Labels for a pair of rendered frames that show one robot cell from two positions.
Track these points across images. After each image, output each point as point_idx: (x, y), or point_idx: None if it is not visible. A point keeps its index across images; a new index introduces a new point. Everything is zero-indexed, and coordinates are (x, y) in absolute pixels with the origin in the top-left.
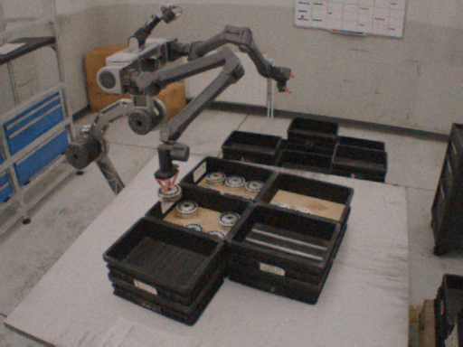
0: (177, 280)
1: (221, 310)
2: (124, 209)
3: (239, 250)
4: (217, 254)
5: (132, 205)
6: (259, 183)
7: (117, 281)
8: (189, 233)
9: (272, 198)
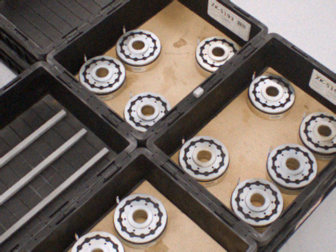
0: (36, 12)
1: None
2: (322, 8)
3: (29, 87)
4: (23, 44)
5: (332, 21)
6: (257, 209)
7: None
8: (92, 15)
9: (210, 235)
